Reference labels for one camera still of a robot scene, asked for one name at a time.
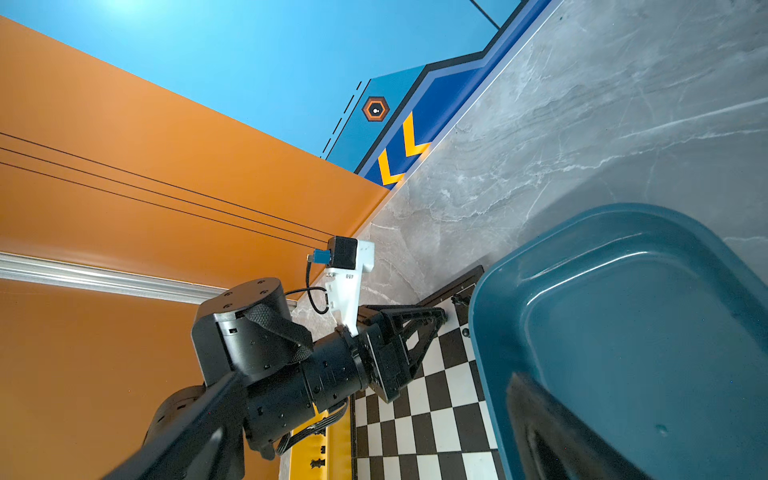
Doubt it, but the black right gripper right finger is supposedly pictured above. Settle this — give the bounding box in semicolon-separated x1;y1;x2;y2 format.
506;373;649;479

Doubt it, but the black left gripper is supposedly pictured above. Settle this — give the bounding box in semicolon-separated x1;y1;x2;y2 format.
358;305;447;403

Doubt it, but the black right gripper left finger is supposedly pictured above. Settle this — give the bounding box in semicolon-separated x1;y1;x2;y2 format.
105;372;247;479

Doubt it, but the black chess piece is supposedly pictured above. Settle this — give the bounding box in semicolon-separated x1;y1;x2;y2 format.
451;289;473;308

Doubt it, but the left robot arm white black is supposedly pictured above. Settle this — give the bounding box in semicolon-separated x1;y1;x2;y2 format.
145;278;446;479

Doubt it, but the black white chess board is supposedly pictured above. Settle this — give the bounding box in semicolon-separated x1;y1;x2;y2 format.
352;266;505;479

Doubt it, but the yellow plastic tray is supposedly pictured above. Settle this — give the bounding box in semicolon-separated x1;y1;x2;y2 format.
285;407;354;480

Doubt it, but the teal plastic tray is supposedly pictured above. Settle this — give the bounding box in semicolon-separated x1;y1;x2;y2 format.
469;203;767;479

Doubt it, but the aluminium corner post left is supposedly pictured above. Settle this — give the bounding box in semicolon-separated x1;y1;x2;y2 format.
1;252;227;305

